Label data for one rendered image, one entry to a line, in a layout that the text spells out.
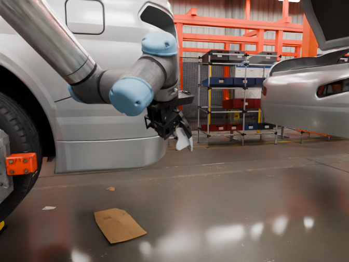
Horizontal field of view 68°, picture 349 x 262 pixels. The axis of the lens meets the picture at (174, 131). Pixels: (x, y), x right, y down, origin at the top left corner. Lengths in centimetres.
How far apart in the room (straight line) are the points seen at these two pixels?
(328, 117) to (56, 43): 219
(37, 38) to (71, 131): 83
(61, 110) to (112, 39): 41
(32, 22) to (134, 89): 20
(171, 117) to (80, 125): 70
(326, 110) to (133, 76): 207
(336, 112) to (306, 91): 32
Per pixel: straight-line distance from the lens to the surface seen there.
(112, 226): 240
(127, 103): 50
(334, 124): 245
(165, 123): 68
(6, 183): 120
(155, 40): 57
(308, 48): 464
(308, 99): 254
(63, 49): 55
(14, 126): 123
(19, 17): 53
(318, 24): 397
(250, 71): 671
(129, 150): 133
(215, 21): 799
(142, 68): 53
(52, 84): 133
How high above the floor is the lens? 113
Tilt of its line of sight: 8 degrees down
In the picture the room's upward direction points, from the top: straight up
